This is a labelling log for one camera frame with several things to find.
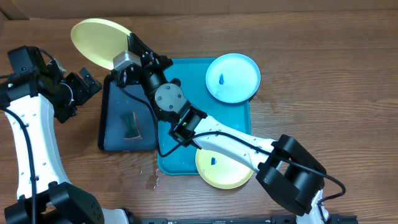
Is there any yellow-green plate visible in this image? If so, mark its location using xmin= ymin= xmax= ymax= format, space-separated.
xmin=70 ymin=18 xmax=131 ymax=70
xmin=195 ymin=149 xmax=254 ymax=189

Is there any green scrubbing sponge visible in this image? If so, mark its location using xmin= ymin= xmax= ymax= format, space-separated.
xmin=120 ymin=111 xmax=142 ymax=141

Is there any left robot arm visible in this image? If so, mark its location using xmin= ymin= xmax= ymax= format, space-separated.
xmin=1 ymin=45 xmax=139 ymax=224

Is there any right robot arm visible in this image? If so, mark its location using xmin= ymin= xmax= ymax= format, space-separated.
xmin=111 ymin=33 xmax=329 ymax=223

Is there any black plastic tray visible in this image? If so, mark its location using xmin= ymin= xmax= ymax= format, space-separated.
xmin=98 ymin=75 xmax=159 ymax=152

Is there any teal plastic tray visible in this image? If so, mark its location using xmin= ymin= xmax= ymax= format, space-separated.
xmin=157 ymin=58 xmax=251 ymax=175

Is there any light blue plate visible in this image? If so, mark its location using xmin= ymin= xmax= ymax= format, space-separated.
xmin=205 ymin=53 xmax=261 ymax=104

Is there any yellow-green plate front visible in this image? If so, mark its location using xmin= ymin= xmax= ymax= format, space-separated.
xmin=195 ymin=149 xmax=254 ymax=189

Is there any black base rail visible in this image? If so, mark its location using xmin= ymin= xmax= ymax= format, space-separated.
xmin=139 ymin=215 xmax=359 ymax=224

